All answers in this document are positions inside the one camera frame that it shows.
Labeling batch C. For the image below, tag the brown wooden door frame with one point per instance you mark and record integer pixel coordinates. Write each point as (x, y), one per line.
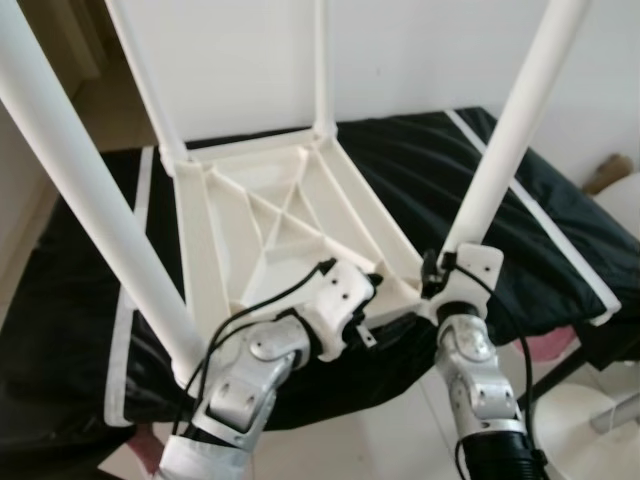
(70, 35)

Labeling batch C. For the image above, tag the pink plastic object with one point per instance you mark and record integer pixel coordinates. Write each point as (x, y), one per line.
(152, 448)
(548, 350)

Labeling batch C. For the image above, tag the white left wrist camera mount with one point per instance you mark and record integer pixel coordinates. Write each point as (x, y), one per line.
(340, 300)

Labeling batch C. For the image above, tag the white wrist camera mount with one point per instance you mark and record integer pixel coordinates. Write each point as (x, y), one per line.
(472, 275)
(340, 300)

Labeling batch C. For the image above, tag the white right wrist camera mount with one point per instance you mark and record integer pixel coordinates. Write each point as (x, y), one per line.
(472, 275)

